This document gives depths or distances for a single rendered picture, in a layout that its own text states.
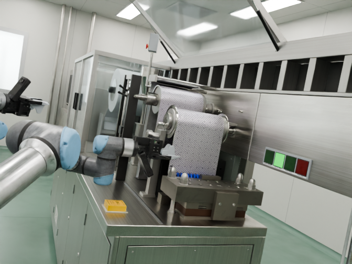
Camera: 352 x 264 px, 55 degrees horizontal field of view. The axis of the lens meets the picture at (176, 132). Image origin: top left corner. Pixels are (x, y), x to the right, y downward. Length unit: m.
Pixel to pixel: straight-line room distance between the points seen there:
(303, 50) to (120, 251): 0.98
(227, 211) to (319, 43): 0.71
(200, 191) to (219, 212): 0.11
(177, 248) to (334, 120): 0.70
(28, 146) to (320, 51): 1.00
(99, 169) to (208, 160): 0.49
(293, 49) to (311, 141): 0.39
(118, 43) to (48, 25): 1.33
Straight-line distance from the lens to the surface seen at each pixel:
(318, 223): 4.42
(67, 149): 0.96
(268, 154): 1.41
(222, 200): 1.36
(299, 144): 1.30
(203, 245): 1.34
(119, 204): 1.31
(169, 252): 1.29
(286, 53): 1.45
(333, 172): 1.19
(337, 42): 1.28
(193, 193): 1.31
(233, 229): 1.38
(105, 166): 1.34
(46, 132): 0.98
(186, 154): 1.47
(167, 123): 1.46
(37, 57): 6.89
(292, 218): 4.71
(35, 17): 6.97
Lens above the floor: 1.32
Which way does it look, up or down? 4 degrees down
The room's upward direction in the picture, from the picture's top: 10 degrees clockwise
